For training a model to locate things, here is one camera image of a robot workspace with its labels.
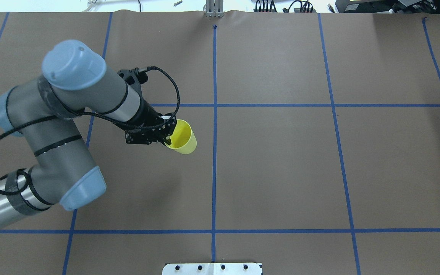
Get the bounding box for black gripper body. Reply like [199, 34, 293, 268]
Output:
[123, 100, 177, 145]

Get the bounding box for yellow plastic cup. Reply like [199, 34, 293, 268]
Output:
[169, 120, 197, 155]

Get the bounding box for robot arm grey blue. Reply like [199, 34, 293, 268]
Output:
[0, 40, 180, 229]

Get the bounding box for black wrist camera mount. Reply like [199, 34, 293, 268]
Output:
[117, 68, 149, 92]

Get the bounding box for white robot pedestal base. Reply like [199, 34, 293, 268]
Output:
[162, 262, 263, 275]

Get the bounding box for aluminium frame post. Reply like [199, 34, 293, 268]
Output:
[203, 0, 225, 18]

